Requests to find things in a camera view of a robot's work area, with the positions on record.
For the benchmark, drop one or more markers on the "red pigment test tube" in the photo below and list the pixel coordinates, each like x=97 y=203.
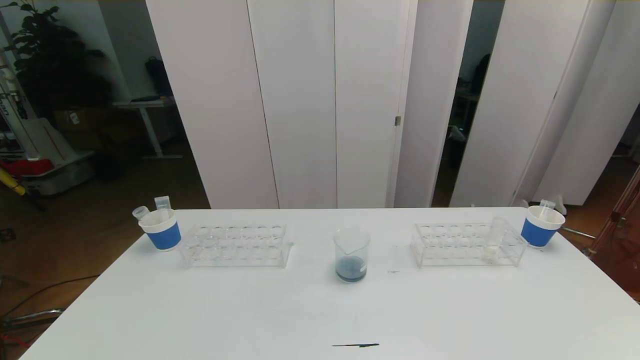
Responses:
x=162 y=204
x=545 y=206

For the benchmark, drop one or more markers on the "blue pigment test tube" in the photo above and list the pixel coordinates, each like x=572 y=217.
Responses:
x=141 y=212

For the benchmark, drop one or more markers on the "clear glass beaker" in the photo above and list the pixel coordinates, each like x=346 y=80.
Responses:
x=352 y=270

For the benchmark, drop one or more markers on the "clear acrylic tube rack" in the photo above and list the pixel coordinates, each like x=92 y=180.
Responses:
x=237 y=258
x=460 y=256

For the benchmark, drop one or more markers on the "yellow pigment test tube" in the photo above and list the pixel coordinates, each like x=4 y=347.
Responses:
x=491 y=252

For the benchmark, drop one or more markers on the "white folding partition screen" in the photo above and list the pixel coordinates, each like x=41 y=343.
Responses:
x=525 y=100
x=300 y=100

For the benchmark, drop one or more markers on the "blue white paper cup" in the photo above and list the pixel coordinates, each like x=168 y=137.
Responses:
x=539 y=232
x=164 y=237

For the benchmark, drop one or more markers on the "white standing desk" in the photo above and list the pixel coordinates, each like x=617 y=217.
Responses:
x=145 y=104

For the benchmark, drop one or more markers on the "black bag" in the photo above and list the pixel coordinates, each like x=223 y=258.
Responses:
x=159 y=75

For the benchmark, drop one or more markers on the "white floor object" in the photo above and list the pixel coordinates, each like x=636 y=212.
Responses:
x=560 y=205

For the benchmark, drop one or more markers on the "brown cardboard box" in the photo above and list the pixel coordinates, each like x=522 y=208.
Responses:
x=82 y=120

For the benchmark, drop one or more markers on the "grey crate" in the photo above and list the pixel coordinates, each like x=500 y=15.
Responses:
x=60 y=176

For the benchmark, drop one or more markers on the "white board with red line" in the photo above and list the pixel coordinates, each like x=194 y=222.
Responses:
x=42 y=140

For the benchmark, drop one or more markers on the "dark green potted plant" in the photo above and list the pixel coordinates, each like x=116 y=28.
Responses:
x=50 y=65

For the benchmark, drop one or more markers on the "red box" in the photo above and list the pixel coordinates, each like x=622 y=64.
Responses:
x=25 y=166

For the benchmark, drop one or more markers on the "yellow tool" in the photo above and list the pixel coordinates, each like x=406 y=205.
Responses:
x=12 y=182

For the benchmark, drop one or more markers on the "metal floor leg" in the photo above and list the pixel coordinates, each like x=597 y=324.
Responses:
x=30 y=317

